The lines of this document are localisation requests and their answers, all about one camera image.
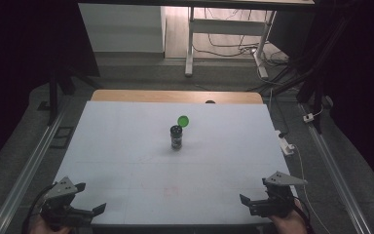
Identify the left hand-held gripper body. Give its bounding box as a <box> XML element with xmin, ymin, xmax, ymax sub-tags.
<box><xmin>39</xmin><ymin>175</ymin><xmax>95</xmax><ymax>229</ymax></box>

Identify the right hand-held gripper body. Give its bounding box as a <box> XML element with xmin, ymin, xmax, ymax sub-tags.
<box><xmin>248</xmin><ymin>171</ymin><xmax>309</xmax><ymax>218</ymax></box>

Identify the dark spice jar green lid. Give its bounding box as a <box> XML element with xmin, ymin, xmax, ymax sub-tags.
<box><xmin>168</xmin><ymin>114</ymin><xmax>191</xmax><ymax>151</ymax></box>

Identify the person's right hand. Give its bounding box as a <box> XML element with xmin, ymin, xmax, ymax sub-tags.
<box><xmin>268</xmin><ymin>198</ymin><xmax>310</xmax><ymax>234</ymax></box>

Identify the person's left hand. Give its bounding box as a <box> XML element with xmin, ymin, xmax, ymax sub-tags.
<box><xmin>28</xmin><ymin>214</ymin><xmax>74</xmax><ymax>234</ymax></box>

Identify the white power strip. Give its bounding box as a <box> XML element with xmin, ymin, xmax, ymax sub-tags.
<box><xmin>274</xmin><ymin>129</ymin><xmax>296</xmax><ymax>157</ymax></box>

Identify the white table cover sheet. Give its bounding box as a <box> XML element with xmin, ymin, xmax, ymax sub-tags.
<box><xmin>52</xmin><ymin>99</ymin><xmax>296</xmax><ymax>226</ymax></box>

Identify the black metal stand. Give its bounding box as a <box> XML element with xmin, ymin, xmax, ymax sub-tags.
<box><xmin>37</xmin><ymin>64</ymin><xmax>103</xmax><ymax>127</ymax></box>
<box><xmin>266</xmin><ymin>13</ymin><xmax>355</xmax><ymax>135</ymax></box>

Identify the wooden table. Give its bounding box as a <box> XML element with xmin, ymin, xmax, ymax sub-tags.
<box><xmin>91</xmin><ymin>89</ymin><xmax>265</xmax><ymax>105</ymax></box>

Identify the white cabinet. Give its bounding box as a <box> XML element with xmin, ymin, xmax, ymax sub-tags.
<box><xmin>78</xmin><ymin>3</ymin><xmax>167</xmax><ymax>54</ymax></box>

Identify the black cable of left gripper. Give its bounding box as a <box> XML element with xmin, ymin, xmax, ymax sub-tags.
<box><xmin>20</xmin><ymin>183</ymin><xmax>56</xmax><ymax>234</ymax></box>

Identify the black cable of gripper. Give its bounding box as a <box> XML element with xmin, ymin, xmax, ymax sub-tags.
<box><xmin>20</xmin><ymin>183</ymin><xmax>56</xmax><ymax>234</ymax></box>
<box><xmin>292</xmin><ymin>203</ymin><xmax>316</xmax><ymax>234</ymax></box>

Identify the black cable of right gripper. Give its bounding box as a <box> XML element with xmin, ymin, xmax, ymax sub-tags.
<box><xmin>292</xmin><ymin>203</ymin><xmax>316</xmax><ymax>234</ymax></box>

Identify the white cable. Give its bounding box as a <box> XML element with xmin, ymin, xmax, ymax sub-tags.
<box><xmin>291</xmin><ymin>143</ymin><xmax>333</xmax><ymax>234</ymax></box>

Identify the aluminium floor rail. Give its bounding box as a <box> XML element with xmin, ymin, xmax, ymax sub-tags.
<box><xmin>0</xmin><ymin>98</ymin><xmax>72</xmax><ymax>234</ymax></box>
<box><xmin>297</xmin><ymin>102</ymin><xmax>374</xmax><ymax>234</ymax></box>

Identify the black floor frame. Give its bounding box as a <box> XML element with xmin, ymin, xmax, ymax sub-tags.
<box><xmin>50</xmin><ymin>126</ymin><xmax>76</xmax><ymax>150</ymax></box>

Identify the tangle of floor cables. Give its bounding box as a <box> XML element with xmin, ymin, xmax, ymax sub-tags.
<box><xmin>193</xmin><ymin>8</ymin><xmax>303</xmax><ymax>94</ymax></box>

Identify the white desk frame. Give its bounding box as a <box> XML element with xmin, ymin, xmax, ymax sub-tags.
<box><xmin>184</xmin><ymin>6</ymin><xmax>278</xmax><ymax>79</ymax></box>

